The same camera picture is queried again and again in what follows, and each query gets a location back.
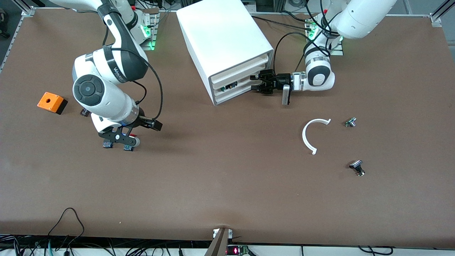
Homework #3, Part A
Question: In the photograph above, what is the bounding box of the white plastic drawer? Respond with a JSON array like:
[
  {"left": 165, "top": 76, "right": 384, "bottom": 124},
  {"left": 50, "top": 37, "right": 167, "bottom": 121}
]
[
  {"left": 213, "top": 65, "right": 267, "bottom": 92},
  {"left": 214, "top": 72, "right": 265, "bottom": 98},
  {"left": 215, "top": 80, "right": 264, "bottom": 105},
  {"left": 212, "top": 55, "right": 269, "bottom": 85}
]

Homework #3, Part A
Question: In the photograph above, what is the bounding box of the red push button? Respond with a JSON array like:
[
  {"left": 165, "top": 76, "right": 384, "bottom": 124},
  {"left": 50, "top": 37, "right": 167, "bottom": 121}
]
[{"left": 123, "top": 133, "right": 137, "bottom": 152}]

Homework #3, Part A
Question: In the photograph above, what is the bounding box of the white drawer cabinet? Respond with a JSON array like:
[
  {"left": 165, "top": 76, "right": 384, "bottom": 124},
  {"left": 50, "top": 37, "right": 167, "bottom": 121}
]
[{"left": 177, "top": 0, "right": 274, "bottom": 106}]

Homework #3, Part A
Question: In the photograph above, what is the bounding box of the black square push button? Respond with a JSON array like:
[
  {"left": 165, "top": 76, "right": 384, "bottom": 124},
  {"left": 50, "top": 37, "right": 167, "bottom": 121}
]
[{"left": 349, "top": 160, "right": 366, "bottom": 177}]

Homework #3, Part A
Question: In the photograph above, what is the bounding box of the white curved plastic arc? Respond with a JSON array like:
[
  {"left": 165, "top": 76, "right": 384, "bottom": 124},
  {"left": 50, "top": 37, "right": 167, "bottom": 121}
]
[{"left": 302, "top": 118, "right": 332, "bottom": 155}]

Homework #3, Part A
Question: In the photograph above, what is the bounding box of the red LED display module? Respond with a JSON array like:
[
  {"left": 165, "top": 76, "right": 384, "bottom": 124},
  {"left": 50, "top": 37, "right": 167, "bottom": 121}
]
[{"left": 227, "top": 245, "right": 249, "bottom": 256}]

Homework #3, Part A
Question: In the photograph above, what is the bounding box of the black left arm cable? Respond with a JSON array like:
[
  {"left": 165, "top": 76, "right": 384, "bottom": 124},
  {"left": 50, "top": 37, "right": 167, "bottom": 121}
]
[{"left": 272, "top": 0, "right": 343, "bottom": 71}]

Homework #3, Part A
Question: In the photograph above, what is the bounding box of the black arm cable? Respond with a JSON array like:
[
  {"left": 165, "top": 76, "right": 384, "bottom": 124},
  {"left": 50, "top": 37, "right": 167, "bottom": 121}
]
[
  {"left": 103, "top": 28, "right": 164, "bottom": 121},
  {"left": 272, "top": 0, "right": 343, "bottom": 71}
]

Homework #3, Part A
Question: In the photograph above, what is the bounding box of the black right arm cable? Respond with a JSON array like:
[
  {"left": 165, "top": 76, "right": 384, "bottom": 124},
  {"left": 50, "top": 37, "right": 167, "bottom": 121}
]
[{"left": 103, "top": 28, "right": 164, "bottom": 121}]

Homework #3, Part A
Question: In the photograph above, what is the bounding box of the black base power cable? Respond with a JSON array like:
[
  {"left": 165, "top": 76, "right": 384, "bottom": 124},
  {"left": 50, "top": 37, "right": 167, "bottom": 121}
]
[{"left": 254, "top": 16, "right": 310, "bottom": 31}]

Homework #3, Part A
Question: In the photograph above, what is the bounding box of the orange button enclosure box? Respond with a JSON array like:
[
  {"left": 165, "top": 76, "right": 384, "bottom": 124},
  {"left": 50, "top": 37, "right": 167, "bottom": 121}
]
[{"left": 37, "top": 92, "right": 68, "bottom": 115}]

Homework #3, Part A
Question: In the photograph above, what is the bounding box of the thin black looped cable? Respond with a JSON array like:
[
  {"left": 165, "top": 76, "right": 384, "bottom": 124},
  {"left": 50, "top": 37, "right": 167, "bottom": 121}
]
[{"left": 48, "top": 208, "right": 85, "bottom": 237}]

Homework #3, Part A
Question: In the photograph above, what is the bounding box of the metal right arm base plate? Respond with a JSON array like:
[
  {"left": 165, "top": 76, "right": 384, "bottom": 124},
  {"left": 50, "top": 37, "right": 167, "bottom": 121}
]
[{"left": 140, "top": 12, "right": 159, "bottom": 50}]

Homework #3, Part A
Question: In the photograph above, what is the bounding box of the grey metal camera bracket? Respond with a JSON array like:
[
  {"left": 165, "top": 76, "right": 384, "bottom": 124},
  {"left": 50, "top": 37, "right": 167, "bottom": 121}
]
[{"left": 204, "top": 228, "right": 233, "bottom": 256}]

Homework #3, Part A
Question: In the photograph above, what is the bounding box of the aluminium frame profile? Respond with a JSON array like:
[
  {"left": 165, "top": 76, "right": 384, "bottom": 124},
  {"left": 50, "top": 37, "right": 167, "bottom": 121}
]
[
  {"left": 429, "top": 0, "right": 455, "bottom": 27},
  {"left": 0, "top": 0, "right": 37, "bottom": 73}
]

